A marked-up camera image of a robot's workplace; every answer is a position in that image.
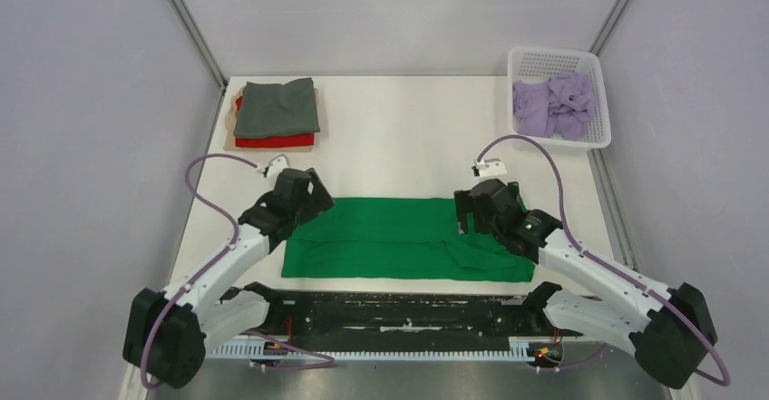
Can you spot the green t shirt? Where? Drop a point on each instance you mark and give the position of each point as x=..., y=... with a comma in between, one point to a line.
x=399, y=239

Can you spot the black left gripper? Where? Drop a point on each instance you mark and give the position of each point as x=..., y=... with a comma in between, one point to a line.
x=318, y=201

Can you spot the right aluminium frame post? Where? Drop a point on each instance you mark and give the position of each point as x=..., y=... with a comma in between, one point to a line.
x=607, y=28

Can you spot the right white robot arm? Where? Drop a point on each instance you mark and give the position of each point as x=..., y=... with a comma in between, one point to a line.
x=668, y=331

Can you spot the aluminium frame post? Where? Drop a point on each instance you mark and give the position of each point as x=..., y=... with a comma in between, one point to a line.
x=198, y=40
x=607, y=28

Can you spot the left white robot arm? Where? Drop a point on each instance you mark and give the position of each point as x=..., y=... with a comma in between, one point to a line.
x=170, y=332

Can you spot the folded red t shirt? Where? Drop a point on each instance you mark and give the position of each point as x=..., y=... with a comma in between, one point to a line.
x=256, y=130

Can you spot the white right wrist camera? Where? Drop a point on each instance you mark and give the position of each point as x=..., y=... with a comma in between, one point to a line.
x=486, y=169

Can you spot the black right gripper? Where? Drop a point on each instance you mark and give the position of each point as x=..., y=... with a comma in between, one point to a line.
x=465, y=205

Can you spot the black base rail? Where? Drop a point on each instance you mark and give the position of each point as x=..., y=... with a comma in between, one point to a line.
x=333, y=321

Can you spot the left aluminium frame post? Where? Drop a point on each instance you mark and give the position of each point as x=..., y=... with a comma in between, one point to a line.
x=198, y=40

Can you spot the folded grey t shirt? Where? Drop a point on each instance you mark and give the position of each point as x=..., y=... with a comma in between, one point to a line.
x=277, y=109

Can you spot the white plastic basket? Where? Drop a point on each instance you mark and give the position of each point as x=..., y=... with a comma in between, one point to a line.
x=537, y=65

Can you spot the white slotted cable duct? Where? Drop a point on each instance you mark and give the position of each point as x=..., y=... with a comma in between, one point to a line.
x=252, y=348

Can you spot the crumpled purple t shirt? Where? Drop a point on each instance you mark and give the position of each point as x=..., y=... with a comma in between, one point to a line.
x=563, y=105

